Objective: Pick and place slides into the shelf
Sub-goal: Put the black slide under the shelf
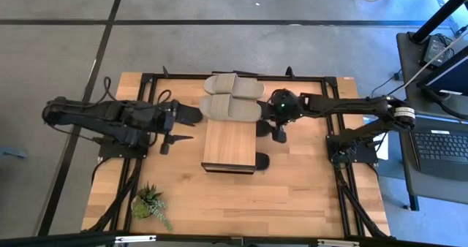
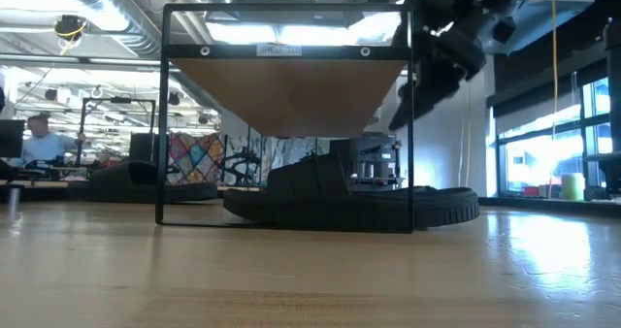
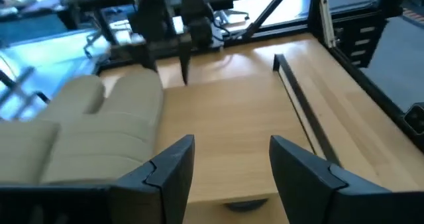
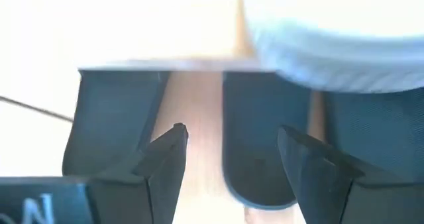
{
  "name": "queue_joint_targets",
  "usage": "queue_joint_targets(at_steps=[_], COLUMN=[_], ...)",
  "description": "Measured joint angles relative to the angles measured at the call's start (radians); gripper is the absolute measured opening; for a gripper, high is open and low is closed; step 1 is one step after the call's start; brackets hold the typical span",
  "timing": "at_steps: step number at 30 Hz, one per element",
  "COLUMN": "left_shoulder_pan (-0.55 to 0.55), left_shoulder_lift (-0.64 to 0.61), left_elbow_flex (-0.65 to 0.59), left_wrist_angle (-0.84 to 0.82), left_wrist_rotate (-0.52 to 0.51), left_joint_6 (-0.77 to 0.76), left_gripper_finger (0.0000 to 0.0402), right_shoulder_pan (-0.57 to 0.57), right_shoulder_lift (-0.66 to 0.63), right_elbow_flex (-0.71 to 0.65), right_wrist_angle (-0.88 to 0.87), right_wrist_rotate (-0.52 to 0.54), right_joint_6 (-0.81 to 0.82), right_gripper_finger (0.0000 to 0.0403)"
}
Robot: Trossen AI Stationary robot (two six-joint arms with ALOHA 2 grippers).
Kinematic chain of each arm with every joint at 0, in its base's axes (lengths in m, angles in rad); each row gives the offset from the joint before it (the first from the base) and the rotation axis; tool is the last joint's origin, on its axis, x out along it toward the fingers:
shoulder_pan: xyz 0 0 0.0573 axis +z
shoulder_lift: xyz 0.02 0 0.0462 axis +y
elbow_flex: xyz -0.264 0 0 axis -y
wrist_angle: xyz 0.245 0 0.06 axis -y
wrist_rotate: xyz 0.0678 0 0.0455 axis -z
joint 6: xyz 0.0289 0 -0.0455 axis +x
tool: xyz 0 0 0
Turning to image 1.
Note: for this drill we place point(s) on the black aluminium table frame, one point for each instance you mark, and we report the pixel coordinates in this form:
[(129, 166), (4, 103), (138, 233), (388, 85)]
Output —
[(183, 77)]

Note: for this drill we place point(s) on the black desk leg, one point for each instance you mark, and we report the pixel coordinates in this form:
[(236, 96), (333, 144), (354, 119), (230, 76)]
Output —
[(413, 203)]

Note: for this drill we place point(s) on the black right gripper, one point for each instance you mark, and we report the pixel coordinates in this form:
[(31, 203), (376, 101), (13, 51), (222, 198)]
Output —
[(285, 106)]

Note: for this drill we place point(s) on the black keyboard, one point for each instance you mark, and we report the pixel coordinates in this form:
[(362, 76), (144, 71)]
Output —
[(444, 150)]

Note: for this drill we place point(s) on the grey slide sandal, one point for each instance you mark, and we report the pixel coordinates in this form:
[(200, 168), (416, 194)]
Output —
[(230, 108), (234, 84)]

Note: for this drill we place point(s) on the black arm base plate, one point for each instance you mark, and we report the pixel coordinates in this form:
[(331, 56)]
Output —
[(365, 157), (120, 152)]

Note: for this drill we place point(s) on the black slide sandal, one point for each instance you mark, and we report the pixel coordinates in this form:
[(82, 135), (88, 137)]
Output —
[(263, 129), (195, 112), (262, 162), (264, 113)]

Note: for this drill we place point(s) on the silver metal bracket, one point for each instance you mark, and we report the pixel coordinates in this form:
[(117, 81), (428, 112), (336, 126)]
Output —
[(338, 243), (135, 239)]

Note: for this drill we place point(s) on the black slanted pole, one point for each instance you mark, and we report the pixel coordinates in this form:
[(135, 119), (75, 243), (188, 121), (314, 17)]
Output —
[(438, 15)]

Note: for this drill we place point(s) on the small potted green plant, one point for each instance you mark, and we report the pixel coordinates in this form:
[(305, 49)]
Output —
[(148, 203)]

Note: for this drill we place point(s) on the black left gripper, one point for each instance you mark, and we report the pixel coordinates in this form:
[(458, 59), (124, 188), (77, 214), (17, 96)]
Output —
[(161, 115)]

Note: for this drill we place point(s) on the white paper sheet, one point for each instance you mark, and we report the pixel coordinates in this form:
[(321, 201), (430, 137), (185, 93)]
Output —
[(383, 152)]

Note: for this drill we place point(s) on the wooden shelf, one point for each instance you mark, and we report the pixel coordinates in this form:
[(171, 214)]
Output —
[(228, 144)]

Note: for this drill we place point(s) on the black camera rig beam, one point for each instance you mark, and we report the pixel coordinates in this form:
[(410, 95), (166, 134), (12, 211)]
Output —
[(274, 241)]

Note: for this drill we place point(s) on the small grey clamp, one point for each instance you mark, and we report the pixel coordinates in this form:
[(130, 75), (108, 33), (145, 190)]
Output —
[(237, 241)]

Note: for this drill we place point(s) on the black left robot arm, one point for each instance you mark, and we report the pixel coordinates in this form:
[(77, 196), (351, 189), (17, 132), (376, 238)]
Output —
[(91, 117)]

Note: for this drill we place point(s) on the dark grey side desk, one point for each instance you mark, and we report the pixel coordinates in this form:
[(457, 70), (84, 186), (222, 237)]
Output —
[(409, 68), (438, 192)]

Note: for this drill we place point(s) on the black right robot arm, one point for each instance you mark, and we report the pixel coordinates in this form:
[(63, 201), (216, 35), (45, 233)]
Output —
[(347, 104)]

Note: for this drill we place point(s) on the black power adapter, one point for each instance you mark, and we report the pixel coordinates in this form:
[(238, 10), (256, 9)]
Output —
[(435, 48)]

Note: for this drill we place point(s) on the dark computer monitor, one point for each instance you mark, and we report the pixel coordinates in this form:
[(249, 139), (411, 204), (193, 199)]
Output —
[(453, 75)]

